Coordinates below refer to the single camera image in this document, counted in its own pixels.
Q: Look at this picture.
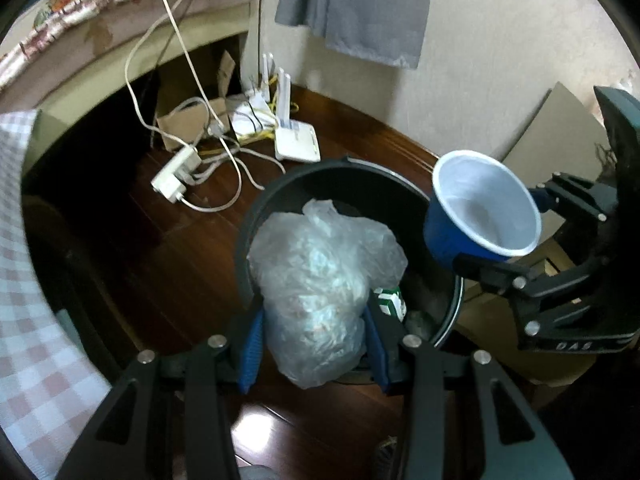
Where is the white router with antennas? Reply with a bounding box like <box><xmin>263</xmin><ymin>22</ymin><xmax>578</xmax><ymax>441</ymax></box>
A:
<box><xmin>230</xmin><ymin>52</ymin><xmax>278</xmax><ymax>136</ymax></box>

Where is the white power strip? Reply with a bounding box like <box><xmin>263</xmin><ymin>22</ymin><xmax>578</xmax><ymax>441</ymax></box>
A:
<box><xmin>151</xmin><ymin>146</ymin><xmax>202</xmax><ymax>204</ymax></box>

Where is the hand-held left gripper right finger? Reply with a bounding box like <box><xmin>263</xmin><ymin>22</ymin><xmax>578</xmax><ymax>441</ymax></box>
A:
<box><xmin>364</xmin><ymin>300</ymin><xmax>576</xmax><ymax>480</ymax></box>

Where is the long grey curtain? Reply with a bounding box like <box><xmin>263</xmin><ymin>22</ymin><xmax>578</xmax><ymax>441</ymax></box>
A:
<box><xmin>274</xmin><ymin>0</ymin><xmax>435</xmax><ymax>70</ymax></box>

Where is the thin white cable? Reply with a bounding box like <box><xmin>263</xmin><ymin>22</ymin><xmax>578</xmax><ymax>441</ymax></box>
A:
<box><xmin>124</xmin><ymin>0</ymin><xmax>211</xmax><ymax>151</ymax></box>

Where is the green and white carton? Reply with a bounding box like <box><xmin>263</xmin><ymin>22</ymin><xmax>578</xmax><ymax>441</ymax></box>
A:
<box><xmin>372</xmin><ymin>286</ymin><xmax>407</xmax><ymax>322</ymax></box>

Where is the flat white cable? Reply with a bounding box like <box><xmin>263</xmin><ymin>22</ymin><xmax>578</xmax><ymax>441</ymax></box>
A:
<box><xmin>145</xmin><ymin>0</ymin><xmax>226</xmax><ymax>136</ymax></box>

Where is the open cardboard box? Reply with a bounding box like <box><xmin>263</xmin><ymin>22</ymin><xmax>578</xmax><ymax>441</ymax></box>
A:
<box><xmin>155</xmin><ymin>50</ymin><xmax>238</xmax><ymax>153</ymax></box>

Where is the clear plastic bag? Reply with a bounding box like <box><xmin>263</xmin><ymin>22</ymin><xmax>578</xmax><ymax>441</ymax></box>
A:
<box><xmin>247</xmin><ymin>198</ymin><xmax>408</xmax><ymax>390</ymax></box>

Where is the checkered tablecloth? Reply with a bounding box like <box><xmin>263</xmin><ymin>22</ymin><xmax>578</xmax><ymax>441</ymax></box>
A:
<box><xmin>0</xmin><ymin>110</ymin><xmax>113</xmax><ymax>451</ymax></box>

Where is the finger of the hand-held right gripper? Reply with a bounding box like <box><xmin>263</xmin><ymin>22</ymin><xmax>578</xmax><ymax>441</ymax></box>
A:
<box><xmin>452</xmin><ymin>252</ymin><xmax>608</xmax><ymax>312</ymax></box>
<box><xmin>530</xmin><ymin>172</ymin><xmax>611</xmax><ymax>226</ymax></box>

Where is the cardboard sheet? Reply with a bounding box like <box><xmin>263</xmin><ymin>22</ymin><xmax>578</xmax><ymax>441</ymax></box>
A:
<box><xmin>502</xmin><ymin>81</ymin><xmax>608</xmax><ymax>181</ymax></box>

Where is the white power cord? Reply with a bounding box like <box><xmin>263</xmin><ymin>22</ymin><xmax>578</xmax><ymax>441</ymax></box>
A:
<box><xmin>177</xmin><ymin>137</ymin><xmax>281</xmax><ymax>211</ymax></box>

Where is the black plastic bucket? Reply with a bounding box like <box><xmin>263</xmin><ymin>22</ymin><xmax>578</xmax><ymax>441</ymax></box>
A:
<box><xmin>235</xmin><ymin>155</ymin><xmax>466</xmax><ymax>386</ymax></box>

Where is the flat white router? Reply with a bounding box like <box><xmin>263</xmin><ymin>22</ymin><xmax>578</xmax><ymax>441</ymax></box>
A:
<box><xmin>274</xmin><ymin>67</ymin><xmax>321</xmax><ymax>163</ymax></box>

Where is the dark blue paper cup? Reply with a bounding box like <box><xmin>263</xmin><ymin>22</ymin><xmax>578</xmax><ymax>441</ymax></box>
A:
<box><xmin>422</xmin><ymin>150</ymin><xmax>543</xmax><ymax>271</ymax></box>

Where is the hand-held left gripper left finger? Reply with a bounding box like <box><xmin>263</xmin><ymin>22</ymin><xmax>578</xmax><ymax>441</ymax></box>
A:
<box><xmin>55</xmin><ymin>305</ymin><xmax>268</xmax><ymax>480</ymax></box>

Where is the bed with beige frame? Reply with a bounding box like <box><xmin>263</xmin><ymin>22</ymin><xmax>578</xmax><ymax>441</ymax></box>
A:
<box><xmin>0</xmin><ymin>0</ymin><xmax>263</xmax><ymax>171</ymax></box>

